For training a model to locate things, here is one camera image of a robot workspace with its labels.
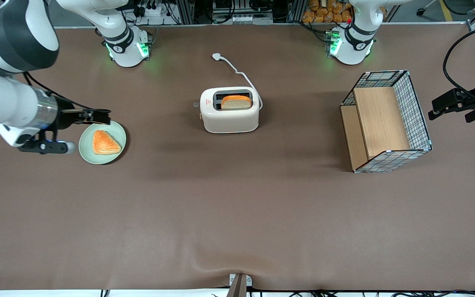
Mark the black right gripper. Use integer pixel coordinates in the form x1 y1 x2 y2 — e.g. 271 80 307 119
56 97 111 131

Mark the cream white toaster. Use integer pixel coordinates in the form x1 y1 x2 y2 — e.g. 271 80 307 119
193 87 261 134

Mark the orange triangular pastry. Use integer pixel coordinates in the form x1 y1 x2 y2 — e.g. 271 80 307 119
93 130 122 156

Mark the pale green round plate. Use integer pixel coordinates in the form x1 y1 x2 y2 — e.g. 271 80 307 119
78 120 127 165

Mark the white power strip with plugs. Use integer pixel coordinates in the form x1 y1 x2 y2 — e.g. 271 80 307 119
132 0 168 17

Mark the toast bread slice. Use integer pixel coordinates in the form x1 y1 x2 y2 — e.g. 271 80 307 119
221 95 252 110

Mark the bag of bread rolls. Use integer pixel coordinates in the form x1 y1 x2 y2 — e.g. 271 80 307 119
302 0 353 24

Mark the white socket strip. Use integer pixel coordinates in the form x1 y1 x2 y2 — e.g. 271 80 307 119
218 16 273 24

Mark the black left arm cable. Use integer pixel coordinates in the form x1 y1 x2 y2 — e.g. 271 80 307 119
443 23 475 106

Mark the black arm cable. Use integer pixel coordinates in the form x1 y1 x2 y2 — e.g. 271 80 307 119
22 72 111 112
443 23 475 106

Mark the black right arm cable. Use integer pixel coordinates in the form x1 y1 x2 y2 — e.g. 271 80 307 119
22 72 111 112

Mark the wire basket with wooden shelf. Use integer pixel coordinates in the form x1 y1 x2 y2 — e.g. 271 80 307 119
340 70 433 174

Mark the white toaster power cable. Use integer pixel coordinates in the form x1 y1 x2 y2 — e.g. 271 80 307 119
212 52 263 111

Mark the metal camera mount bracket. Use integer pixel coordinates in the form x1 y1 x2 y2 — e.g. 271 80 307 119
226 273 253 297

